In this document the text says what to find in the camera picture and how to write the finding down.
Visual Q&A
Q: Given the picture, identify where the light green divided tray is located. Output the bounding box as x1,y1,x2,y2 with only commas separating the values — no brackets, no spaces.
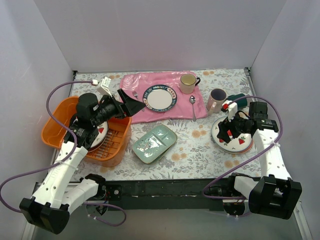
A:
132,124,178,165

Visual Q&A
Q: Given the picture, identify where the metal fork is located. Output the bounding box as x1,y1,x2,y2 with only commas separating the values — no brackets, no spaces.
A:
132,91,146,112

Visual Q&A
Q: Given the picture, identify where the aluminium frame rail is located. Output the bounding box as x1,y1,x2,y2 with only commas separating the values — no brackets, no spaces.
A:
244,66,286,181

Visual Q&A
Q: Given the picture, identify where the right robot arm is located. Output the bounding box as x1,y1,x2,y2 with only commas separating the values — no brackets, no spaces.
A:
217,100,302,220

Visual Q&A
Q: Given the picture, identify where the cream mug black handle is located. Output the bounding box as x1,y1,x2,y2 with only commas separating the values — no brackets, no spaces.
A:
179,74,201,94

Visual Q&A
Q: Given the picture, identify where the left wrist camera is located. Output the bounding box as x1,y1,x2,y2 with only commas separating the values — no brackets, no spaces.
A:
92,76,112,97

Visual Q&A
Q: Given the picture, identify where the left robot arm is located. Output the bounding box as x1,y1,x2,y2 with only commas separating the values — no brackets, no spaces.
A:
19,89,146,235

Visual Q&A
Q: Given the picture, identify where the metal spoon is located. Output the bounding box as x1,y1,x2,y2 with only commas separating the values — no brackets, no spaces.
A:
189,95,197,122

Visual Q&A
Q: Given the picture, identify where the pink mug purple inside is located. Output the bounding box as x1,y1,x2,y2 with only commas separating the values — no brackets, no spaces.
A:
206,88,227,116

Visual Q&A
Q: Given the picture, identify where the orange plastic bin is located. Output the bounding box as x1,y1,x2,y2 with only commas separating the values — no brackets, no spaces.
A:
41,96,132,168

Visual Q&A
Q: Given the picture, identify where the white watermelon plate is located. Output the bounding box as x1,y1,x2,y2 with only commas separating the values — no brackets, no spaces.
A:
88,121,109,153
211,117,254,154

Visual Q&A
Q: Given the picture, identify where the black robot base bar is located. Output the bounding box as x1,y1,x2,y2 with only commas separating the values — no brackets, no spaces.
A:
105,178,231,211

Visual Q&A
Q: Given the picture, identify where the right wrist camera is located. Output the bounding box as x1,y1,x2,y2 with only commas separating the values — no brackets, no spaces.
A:
221,100,238,122

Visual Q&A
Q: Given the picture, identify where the floral tablecloth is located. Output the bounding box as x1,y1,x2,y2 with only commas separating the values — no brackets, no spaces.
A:
71,69,261,182

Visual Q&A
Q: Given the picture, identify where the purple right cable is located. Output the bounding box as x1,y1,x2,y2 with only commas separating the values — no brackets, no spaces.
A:
202,95,283,217

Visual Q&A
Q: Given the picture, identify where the white plate green rim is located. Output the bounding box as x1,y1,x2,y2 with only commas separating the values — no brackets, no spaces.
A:
142,84,178,113

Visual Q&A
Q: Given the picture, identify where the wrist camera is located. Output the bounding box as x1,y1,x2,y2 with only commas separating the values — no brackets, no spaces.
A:
221,100,238,122
92,76,112,97

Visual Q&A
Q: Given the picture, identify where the dark green mug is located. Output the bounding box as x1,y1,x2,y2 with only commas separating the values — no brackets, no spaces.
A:
226,93,248,110

